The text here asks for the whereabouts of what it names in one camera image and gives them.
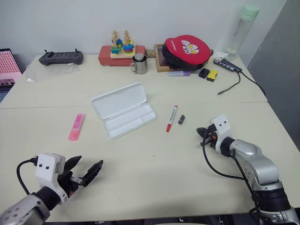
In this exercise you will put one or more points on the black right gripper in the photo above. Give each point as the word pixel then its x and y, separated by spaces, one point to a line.
pixel 211 137

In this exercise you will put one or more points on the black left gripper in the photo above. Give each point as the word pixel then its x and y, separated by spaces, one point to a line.
pixel 66 181

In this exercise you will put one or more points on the small black cap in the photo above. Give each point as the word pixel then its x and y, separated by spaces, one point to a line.
pixel 181 119

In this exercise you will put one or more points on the red whiteboard marker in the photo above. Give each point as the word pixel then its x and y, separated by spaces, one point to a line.
pixel 171 118

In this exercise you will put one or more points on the pink highlighter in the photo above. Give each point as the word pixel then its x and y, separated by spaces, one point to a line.
pixel 77 127

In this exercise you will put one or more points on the white plastic pencil case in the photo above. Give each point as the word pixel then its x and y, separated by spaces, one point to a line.
pixel 122 107

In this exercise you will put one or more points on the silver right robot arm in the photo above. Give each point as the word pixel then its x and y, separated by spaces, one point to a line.
pixel 260 168

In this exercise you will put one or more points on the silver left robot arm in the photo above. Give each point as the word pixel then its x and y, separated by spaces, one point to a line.
pixel 21 208

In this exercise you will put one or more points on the red round pouch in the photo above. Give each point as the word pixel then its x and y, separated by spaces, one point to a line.
pixel 185 50

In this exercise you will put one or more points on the yellow black eraser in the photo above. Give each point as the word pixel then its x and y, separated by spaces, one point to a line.
pixel 212 75

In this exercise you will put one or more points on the small black box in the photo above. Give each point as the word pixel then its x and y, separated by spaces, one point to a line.
pixel 204 73

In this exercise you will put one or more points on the clear purple capped tube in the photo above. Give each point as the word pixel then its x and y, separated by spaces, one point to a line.
pixel 178 73

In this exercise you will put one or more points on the grey usb hub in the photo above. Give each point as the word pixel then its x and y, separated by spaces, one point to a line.
pixel 227 64

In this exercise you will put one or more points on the crumpled white tissue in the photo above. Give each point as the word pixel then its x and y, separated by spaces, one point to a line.
pixel 220 55

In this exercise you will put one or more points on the wooden framed tray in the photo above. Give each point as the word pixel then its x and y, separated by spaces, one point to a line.
pixel 160 63

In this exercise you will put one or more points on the stainless steel mug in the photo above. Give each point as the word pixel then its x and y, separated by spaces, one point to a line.
pixel 140 66

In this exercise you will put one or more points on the small wooden block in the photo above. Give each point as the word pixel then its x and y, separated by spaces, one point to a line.
pixel 150 53

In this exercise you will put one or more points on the grey metal cylinder weight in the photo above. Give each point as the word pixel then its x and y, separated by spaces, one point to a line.
pixel 139 57

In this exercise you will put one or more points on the clear plastic bag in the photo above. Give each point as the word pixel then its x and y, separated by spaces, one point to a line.
pixel 44 72

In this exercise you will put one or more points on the clear bottle green lid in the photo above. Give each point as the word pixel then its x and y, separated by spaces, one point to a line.
pixel 241 32

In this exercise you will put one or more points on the black handheld remote controller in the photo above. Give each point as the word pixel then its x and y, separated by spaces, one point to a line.
pixel 61 57

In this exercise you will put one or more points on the red rectangular box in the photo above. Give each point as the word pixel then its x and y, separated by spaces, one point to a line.
pixel 104 56

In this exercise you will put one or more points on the wooden colourful stacking toy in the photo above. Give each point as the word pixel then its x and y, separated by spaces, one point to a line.
pixel 123 49

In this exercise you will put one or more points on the pink patterned box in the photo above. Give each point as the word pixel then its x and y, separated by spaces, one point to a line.
pixel 8 65

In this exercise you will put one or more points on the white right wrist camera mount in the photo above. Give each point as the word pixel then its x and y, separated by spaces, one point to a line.
pixel 222 129

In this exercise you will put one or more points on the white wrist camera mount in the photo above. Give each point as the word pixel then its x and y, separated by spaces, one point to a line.
pixel 48 168
pixel 222 129

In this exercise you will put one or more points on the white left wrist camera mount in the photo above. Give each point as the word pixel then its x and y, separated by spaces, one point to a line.
pixel 48 168

